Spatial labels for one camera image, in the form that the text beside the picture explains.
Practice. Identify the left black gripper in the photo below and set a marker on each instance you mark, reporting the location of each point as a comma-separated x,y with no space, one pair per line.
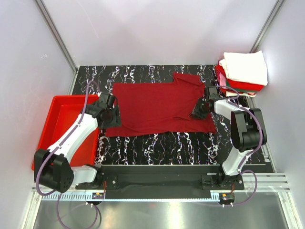
116,122

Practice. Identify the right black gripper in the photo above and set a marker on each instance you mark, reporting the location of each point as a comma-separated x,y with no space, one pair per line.
198,115

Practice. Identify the dark red t-shirt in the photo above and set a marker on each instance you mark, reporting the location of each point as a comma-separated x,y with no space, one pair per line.
154,108

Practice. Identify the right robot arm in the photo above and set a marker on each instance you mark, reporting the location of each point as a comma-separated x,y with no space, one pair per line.
248,132

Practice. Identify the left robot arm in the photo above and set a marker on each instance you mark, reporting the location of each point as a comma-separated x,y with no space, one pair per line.
52,167

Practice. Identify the cream folded t-shirt bottom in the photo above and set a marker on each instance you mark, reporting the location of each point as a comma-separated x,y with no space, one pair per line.
233,94

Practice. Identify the pink folded t-shirt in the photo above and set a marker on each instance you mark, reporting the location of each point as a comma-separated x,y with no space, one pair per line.
221,79

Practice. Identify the red folded t-shirt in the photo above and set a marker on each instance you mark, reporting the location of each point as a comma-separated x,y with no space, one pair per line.
242,85

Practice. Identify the green folded t-shirt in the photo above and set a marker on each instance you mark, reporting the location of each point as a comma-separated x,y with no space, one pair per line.
239,89

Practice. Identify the white folded t-shirt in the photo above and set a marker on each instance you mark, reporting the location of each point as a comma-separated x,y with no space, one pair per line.
245,67

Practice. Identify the left connector board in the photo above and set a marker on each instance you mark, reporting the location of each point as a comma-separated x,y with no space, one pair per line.
98,195

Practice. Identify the connector board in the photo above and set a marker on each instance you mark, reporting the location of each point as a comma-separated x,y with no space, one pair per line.
98,195
228,197

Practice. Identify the right connector board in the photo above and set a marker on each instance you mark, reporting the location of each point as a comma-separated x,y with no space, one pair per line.
228,197

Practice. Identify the right aluminium frame post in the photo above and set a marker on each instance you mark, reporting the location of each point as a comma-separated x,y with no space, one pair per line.
267,25

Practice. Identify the aluminium frame post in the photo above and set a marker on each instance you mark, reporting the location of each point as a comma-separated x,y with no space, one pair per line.
54,31
267,25

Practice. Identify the left aluminium frame post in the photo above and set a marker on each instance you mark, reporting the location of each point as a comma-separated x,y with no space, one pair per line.
54,31

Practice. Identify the white slotted cable duct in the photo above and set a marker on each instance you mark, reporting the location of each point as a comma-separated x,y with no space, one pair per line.
113,196

